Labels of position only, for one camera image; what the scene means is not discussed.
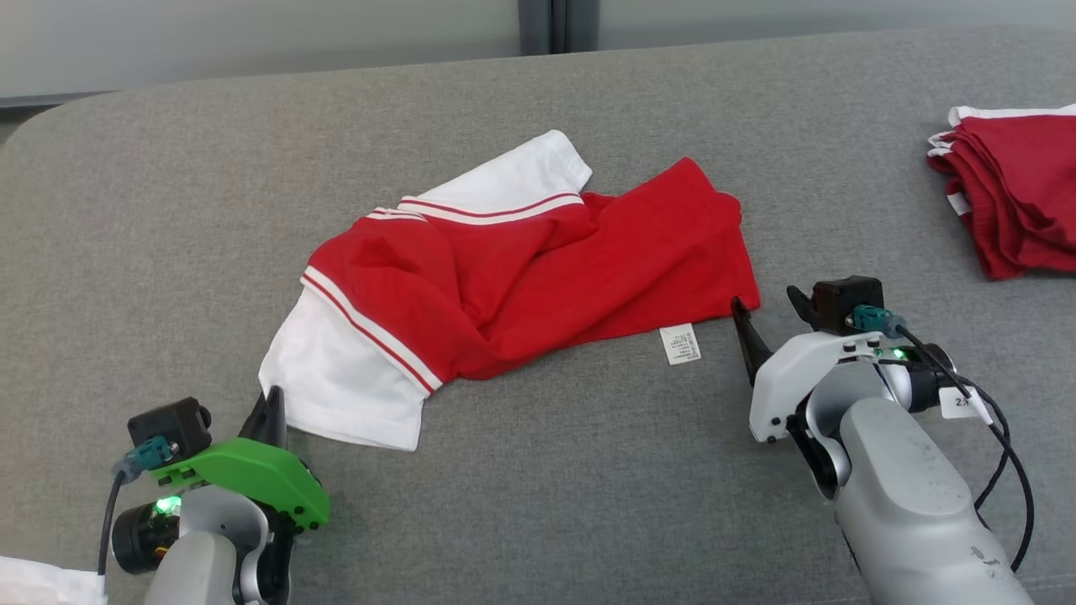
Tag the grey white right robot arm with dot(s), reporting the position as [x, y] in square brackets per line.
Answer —
[908, 504]

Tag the white fabric item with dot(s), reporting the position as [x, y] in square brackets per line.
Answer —
[42, 584]

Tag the red shirt white sleeves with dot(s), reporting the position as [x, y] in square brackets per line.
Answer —
[521, 277]

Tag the grey wall base rail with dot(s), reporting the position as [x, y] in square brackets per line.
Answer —
[42, 100]

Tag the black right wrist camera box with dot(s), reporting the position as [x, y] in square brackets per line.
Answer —
[849, 302]

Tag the grey partition post orange sticker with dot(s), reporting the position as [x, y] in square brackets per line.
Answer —
[555, 25]

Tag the red shorts white trim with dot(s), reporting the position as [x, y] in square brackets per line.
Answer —
[1017, 185]

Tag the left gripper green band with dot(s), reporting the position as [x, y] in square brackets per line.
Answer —
[252, 470]

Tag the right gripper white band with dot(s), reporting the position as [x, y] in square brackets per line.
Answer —
[782, 378]

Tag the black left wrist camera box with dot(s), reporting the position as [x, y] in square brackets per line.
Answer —
[172, 424]

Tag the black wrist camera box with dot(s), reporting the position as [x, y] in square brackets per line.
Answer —
[849, 302]
[172, 424]

